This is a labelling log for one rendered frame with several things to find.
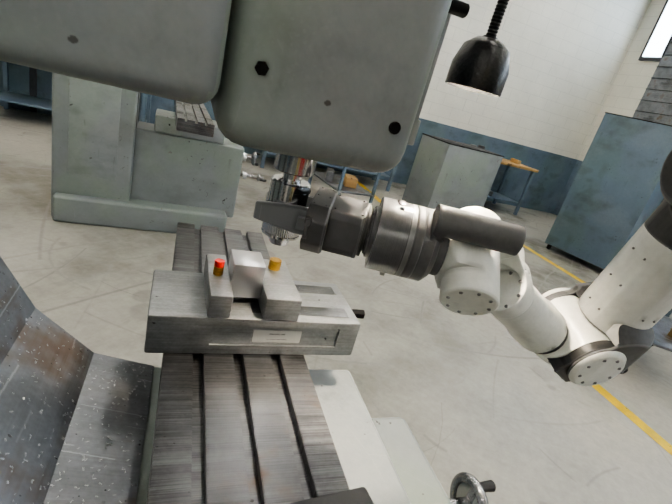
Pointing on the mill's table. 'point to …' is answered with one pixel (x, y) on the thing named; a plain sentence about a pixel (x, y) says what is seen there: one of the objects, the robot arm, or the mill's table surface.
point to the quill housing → (327, 77)
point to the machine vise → (242, 318)
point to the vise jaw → (279, 295)
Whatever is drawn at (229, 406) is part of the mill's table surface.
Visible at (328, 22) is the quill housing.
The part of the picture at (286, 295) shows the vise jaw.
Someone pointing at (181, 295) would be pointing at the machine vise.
